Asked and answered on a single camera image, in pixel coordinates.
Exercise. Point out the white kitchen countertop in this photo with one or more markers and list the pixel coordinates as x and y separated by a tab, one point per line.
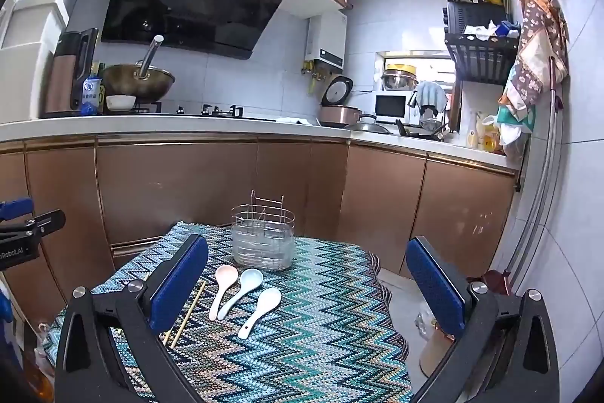
188	124

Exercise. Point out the brown black kitchen appliance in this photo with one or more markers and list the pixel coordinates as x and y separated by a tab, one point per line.
63	77

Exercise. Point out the yellow gas valves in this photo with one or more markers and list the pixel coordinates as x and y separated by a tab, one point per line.
314	75

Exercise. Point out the blue towel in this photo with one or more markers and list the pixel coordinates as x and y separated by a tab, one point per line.
432	96

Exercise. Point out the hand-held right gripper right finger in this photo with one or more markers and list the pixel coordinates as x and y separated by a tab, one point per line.
434	285

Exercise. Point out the white ceramic spoon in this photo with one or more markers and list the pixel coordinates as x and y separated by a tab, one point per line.
269	298

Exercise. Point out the copper rice cooker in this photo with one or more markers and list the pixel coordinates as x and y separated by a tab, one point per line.
337	115

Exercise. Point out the hanging plastic bags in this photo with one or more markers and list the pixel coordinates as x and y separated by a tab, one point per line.
514	134

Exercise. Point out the steel pot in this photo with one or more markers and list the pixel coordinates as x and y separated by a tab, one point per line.
398	82

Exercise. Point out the light blue ceramic spoon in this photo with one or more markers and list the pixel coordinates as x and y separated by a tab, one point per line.
251	278

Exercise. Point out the white microwave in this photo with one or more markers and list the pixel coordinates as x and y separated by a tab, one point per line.
390	106

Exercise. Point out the dark red stool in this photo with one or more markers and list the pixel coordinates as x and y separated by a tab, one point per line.
493	282

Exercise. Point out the steel wok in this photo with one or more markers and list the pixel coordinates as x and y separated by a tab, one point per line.
137	84

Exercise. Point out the pink ceramic spoon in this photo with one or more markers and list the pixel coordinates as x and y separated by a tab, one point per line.
226	275

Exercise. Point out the yellow basin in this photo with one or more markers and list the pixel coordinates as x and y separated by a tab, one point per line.
401	68

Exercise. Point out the steel pipe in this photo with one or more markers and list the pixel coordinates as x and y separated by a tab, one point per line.
549	148

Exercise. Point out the black gas stove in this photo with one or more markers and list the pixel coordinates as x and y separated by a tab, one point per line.
222	112

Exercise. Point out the glass pot lid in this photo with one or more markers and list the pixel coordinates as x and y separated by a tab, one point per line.
368	128

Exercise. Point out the yellow white bottles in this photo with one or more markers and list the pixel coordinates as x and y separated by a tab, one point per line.
483	134

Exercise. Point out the white water heater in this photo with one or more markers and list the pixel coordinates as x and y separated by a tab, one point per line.
325	39

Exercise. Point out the wooden chopstick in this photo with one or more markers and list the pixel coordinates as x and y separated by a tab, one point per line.
188	315
166	338

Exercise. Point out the blue white bag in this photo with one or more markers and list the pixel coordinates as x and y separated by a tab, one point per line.
93	94

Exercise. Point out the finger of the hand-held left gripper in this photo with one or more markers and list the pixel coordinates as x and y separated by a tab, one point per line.
14	209
47	221

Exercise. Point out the patterned apron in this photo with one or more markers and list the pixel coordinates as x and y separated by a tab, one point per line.
533	39

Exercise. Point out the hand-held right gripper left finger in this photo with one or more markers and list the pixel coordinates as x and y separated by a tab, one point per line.
181	280

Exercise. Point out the black wall rack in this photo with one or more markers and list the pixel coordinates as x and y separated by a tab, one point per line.
476	58

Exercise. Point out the clear plastic bag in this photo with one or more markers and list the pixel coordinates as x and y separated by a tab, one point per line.
45	351

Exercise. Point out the zigzag knitted cloth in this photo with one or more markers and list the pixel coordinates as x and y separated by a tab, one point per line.
306	337

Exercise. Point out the white bowl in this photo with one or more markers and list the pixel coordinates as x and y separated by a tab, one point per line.
121	102

